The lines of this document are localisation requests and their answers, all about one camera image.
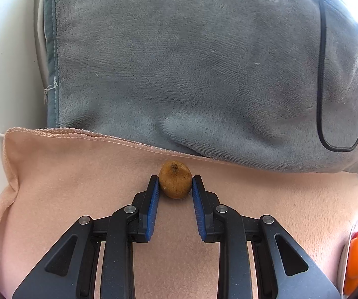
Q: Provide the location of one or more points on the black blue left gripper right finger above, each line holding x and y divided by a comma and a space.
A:
261, 246

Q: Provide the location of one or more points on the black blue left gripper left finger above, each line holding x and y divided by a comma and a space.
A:
68, 269

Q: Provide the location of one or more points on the brown longan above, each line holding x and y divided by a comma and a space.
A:
175, 179

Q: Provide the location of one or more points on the white floral plate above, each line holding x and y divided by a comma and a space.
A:
343, 262

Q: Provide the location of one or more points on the red cherry tomato upper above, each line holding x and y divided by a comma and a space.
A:
355, 234

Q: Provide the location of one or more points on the pink beige blanket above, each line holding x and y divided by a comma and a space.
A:
53, 177

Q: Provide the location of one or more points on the grey cushion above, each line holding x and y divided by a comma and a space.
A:
270, 84

